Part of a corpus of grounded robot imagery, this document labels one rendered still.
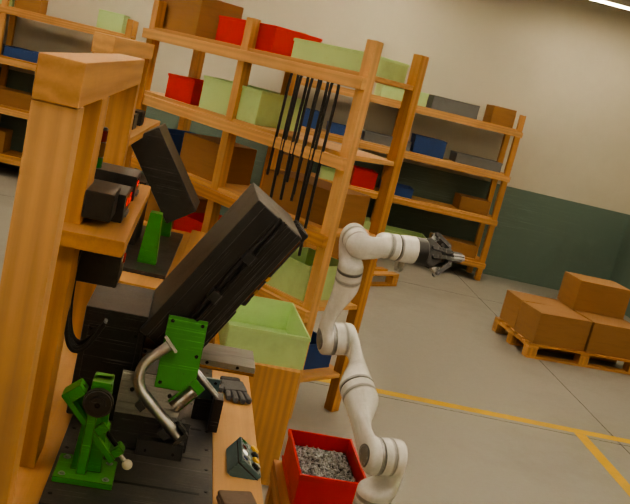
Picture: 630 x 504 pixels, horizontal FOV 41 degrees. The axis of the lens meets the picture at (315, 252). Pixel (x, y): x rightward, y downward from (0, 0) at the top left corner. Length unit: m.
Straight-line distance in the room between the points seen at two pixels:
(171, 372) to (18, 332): 0.75
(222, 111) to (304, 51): 0.78
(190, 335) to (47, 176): 0.89
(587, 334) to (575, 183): 4.07
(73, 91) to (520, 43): 10.34
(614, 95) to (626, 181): 1.19
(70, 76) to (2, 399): 0.68
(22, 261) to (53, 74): 0.38
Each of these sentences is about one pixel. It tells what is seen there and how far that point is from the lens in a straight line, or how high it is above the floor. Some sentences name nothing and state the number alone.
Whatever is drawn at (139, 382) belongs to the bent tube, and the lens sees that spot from 2.47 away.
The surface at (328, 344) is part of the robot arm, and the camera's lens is 2.35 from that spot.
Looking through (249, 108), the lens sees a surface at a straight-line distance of 5.59.
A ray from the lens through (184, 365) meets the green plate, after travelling 2.50.
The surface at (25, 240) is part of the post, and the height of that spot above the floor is 1.57.
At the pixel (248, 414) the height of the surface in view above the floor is 0.90.
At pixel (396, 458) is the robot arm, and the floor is 1.19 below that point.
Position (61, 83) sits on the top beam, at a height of 1.89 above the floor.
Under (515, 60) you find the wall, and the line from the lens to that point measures 11.80.
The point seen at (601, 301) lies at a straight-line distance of 8.93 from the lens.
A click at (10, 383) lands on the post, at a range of 1.88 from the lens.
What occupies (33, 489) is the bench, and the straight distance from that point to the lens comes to 2.30.
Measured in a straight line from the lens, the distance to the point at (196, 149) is 6.03.
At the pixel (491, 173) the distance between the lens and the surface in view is 11.15.
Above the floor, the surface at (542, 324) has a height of 0.34.
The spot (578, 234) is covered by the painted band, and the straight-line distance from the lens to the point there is 12.34.
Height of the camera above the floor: 2.01
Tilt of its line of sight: 11 degrees down
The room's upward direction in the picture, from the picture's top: 14 degrees clockwise
